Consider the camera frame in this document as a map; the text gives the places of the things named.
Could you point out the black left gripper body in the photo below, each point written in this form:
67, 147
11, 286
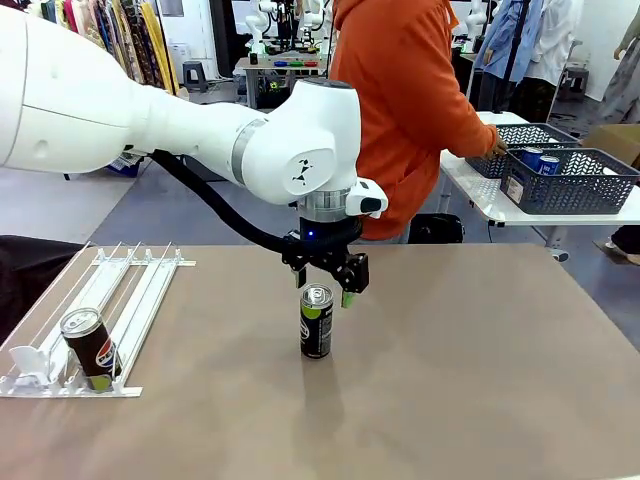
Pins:
320, 245

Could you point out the left gripper finger with green tip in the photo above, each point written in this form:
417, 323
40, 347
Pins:
355, 275
301, 277

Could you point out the black green drink can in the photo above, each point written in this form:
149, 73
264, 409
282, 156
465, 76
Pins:
316, 325

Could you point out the blue drink can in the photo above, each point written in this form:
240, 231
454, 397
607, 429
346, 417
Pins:
548, 166
531, 157

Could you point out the grey plastic herringbone basket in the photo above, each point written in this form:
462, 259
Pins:
570, 187

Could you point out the person's right forearm orange sleeve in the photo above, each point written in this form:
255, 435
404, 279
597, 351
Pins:
472, 132

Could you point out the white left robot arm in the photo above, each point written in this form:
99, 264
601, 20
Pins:
150, 115

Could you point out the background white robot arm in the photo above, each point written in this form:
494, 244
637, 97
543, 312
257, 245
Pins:
315, 20
257, 25
477, 17

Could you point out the person's right hand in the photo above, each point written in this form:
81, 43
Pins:
500, 148

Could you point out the black round stool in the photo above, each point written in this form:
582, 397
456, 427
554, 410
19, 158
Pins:
435, 229

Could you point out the white perforated side table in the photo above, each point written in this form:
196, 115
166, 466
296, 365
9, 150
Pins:
480, 195

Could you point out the person in orange hoodie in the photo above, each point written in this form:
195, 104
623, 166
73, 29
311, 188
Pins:
395, 100

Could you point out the background robot work table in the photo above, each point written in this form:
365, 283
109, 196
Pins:
280, 80

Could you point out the grey step stool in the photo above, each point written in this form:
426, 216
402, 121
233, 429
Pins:
195, 75
574, 80

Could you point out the black Pepsi drink can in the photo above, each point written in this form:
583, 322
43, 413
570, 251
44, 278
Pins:
92, 352

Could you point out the dark plastic herringbone basket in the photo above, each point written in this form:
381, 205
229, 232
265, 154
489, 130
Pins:
530, 135

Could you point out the black cloth cover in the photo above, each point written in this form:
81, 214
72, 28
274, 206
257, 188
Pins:
30, 280

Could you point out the bystander's dark shoe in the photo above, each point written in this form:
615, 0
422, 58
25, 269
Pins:
625, 245

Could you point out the hanging blue white garments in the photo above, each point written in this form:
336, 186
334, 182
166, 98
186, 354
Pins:
525, 45

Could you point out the hanging patterned clothes rack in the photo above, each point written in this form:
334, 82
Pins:
125, 35

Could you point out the brown cardboard box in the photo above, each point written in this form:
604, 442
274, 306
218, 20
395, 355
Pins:
612, 142

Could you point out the mannequin in grey dress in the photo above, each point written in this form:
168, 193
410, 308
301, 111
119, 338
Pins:
622, 75

